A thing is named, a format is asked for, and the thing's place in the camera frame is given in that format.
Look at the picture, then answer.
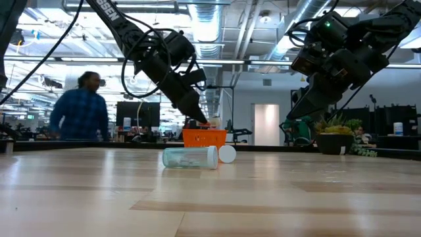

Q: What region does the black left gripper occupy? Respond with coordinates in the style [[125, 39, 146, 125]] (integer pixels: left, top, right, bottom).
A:
[[140, 55, 209, 125]]

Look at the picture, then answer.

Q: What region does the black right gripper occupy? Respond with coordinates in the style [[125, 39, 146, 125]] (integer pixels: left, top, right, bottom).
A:
[[285, 11, 391, 121]]

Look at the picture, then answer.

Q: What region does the yellow pill bottle white cap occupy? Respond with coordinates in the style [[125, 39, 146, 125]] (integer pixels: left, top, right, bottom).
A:
[[218, 144, 237, 164]]

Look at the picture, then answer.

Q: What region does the orange plastic basket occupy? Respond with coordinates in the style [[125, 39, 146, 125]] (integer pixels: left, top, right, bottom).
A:
[[182, 128, 228, 154]]

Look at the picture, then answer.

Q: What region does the teal pill bottle white cap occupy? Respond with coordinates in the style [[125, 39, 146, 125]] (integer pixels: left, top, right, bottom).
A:
[[162, 145, 219, 170]]

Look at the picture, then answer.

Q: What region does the green succulent plant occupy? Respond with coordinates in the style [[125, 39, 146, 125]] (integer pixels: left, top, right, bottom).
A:
[[314, 113, 362, 135]]

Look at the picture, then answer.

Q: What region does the white door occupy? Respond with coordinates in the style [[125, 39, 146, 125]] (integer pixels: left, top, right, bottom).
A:
[[254, 103, 280, 147]]

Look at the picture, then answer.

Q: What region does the black chair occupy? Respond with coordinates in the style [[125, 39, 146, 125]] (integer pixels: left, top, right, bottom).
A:
[[230, 128, 253, 144]]

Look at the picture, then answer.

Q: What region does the dark round plant pot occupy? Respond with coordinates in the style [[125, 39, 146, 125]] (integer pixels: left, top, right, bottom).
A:
[[316, 133, 355, 155]]

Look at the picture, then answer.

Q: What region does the black computer monitor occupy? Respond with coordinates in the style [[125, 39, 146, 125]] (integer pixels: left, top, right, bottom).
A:
[[115, 101, 161, 128]]

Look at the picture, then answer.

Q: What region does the trailing green plant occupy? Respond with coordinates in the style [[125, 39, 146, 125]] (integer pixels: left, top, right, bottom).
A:
[[350, 136, 378, 158]]

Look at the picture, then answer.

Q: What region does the dark cabinet block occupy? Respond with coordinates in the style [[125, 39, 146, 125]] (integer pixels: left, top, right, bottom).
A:
[[376, 104, 419, 136]]

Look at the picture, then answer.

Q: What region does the black metal frame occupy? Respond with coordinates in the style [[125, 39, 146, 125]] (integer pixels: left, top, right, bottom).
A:
[[205, 84, 235, 131]]

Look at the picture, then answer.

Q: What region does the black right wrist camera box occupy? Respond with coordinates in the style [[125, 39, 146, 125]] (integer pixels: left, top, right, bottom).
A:
[[291, 42, 330, 77]]

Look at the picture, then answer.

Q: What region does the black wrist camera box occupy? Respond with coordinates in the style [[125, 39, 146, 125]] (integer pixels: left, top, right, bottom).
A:
[[291, 42, 330, 77], [162, 30, 197, 66]]

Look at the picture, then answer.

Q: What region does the long thin black cable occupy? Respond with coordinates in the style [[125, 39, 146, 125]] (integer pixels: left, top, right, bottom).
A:
[[309, 42, 401, 145]]

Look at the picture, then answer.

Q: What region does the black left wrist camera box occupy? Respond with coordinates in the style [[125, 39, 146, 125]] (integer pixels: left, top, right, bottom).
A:
[[162, 30, 197, 66]]

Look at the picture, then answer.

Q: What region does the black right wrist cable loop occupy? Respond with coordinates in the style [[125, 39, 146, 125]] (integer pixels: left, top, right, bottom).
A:
[[287, 0, 340, 47]]

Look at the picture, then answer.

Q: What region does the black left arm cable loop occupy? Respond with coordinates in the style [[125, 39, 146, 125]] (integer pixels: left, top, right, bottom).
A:
[[120, 13, 172, 99]]

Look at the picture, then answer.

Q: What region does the silver ceiling air duct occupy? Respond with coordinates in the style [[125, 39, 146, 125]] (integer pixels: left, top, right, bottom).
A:
[[187, 0, 226, 60]]

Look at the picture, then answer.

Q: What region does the long black left cable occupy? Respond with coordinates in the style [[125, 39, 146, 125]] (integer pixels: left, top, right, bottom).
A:
[[0, 0, 85, 105]]

